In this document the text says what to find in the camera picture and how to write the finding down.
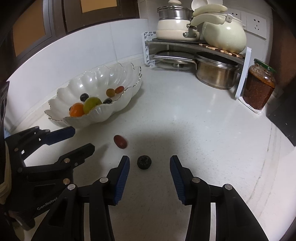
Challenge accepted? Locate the glass pot lid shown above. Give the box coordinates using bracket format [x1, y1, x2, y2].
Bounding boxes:
[153, 50, 198, 69]

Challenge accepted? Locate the glass jar of chili sauce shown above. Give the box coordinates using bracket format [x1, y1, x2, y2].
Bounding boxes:
[242, 58, 276, 110]

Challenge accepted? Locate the white rice spoon left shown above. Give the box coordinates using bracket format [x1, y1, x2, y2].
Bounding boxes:
[191, 0, 223, 11]

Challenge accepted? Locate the yellow-green round fruit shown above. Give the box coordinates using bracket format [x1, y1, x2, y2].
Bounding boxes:
[83, 96, 102, 114]

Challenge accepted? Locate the cream ceramic teapot pot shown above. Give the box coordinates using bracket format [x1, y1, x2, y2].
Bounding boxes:
[191, 13, 247, 53]

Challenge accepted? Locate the white metal corner rack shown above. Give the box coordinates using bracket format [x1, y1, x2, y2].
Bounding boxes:
[142, 31, 252, 98]

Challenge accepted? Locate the dark blueberry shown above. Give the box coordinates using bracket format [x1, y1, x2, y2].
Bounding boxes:
[137, 155, 152, 170]

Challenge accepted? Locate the dark purple plum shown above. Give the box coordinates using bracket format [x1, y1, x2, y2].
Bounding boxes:
[80, 93, 89, 102]

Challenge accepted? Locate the white wall power socket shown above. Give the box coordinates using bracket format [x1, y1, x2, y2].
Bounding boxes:
[246, 13, 267, 39]

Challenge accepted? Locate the stainless steel stock pot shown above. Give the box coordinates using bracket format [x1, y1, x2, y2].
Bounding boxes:
[196, 52, 239, 90]

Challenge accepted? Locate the white scalloped ceramic bowl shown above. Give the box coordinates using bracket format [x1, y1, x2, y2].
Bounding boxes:
[45, 63, 142, 128]

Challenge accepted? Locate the cream saucepan with handle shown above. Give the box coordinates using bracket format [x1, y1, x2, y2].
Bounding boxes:
[155, 4, 228, 42]

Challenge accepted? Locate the wooden bead trivet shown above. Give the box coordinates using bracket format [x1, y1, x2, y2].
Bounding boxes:
[198, 43, 244, 59]

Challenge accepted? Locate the small olive-brown fruit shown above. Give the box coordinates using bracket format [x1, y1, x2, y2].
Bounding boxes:
[106, 88, 116, 98]

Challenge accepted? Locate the orange tangerine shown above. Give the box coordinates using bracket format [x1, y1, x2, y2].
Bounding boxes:
[69, 103, 84, 117]

